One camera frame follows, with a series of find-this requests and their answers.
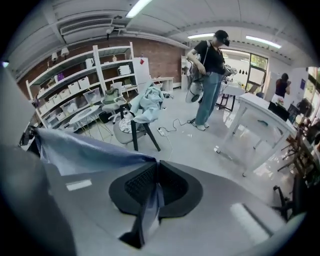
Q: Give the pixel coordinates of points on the ceiling air vent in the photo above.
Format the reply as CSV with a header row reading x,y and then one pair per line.
x,y
85,27

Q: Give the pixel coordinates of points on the white cabinet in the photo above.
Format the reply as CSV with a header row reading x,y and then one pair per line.
x,y
141,71

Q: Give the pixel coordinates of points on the black office chair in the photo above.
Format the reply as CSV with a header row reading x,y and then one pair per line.
x,y
290,200

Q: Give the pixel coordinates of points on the row of white storage boxes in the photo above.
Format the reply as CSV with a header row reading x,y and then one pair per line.
x,y
62,96

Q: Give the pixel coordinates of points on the light blue cloth pile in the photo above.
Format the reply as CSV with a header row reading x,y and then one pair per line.
x,y
150,100

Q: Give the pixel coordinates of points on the ceiling light strip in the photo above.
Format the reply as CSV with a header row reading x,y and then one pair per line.
x,y
137,8
201,36

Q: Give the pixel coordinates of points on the blue cloth garment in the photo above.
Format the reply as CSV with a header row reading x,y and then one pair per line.
x,y
87,152

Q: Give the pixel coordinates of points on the window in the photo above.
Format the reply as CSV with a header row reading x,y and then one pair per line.
x,y
257,71

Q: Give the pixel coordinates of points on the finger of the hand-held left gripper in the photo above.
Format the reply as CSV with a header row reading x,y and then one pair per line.
x,y
15,107

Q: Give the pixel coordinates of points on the white kettle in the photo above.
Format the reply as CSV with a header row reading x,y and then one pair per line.
x,y
89,63

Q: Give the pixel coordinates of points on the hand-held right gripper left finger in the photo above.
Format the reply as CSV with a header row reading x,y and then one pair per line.
x,y
95,212

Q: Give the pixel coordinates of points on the white square table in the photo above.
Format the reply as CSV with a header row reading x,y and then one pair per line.
x,y
260,117

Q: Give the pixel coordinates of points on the white shelving unit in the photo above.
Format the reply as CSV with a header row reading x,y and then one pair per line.
x,y
75,82

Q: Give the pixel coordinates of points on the black monitor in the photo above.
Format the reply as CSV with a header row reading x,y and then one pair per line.
x,y
278,111

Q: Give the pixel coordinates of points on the white power strip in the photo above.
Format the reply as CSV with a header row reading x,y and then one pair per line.
x,y
162,131

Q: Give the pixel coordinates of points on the black wooden chair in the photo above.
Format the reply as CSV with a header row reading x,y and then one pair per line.
x,y
140,130

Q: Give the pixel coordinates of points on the grey shell chair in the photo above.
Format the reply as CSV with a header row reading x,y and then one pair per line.
x,y
125,135

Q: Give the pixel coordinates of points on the white low shelf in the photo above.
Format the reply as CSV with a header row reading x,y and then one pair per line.
x,y
163,83

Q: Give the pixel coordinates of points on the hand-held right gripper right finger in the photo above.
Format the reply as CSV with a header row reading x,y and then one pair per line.
x,y
212,220

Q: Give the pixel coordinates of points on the white office chair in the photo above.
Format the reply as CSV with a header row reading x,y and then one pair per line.
x,y
111,100

